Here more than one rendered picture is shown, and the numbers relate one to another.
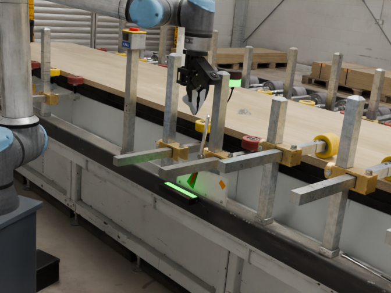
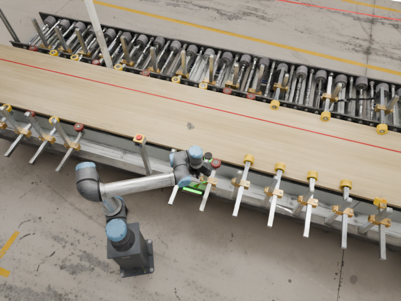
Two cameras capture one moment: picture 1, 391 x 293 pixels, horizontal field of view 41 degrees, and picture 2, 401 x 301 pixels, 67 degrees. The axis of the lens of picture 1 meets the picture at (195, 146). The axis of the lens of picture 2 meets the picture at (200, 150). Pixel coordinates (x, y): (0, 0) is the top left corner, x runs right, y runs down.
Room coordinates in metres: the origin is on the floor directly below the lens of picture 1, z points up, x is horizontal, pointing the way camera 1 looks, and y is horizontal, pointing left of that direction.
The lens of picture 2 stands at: (0.80, 0.51, 3.00)
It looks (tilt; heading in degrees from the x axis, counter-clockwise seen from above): 57 degrees down; 331
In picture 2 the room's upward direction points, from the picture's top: straight up
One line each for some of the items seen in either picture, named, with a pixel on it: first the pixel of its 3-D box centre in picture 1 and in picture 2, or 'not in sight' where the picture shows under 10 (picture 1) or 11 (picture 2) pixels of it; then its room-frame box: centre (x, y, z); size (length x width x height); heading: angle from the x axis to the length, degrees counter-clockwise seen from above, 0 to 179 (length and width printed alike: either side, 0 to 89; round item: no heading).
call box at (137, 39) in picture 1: (133, 40); (139, 140); (2.12, 0.28, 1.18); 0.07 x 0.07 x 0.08; 44
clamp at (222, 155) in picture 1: (219, 158); (208, 180); (1.74, -0.09, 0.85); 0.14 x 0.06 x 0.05; 44
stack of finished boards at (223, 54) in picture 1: (231, 54); not in sight; (10.34, -0.54, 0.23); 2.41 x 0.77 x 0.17; 131
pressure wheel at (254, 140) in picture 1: (251, 152); (215, 165); (1.83, -0.20, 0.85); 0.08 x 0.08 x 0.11
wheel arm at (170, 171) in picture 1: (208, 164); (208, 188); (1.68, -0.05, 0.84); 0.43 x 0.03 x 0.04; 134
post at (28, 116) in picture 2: not in sight; (39, 131); (2.84, 0.96, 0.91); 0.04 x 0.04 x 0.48; 44
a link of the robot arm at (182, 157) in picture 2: (164, 11); (179, 160); (1.75, 0.14, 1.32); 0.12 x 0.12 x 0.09; 76
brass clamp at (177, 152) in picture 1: (171, 149); not in sight; (1.92, 0.09, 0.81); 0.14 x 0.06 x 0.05; 44
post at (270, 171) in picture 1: (270, 171); (236, 187); (1.57, -0.24, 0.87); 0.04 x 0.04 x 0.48; 44
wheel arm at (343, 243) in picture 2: not in sight; (345, 214); (0.99, -0.77, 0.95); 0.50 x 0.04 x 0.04; 134
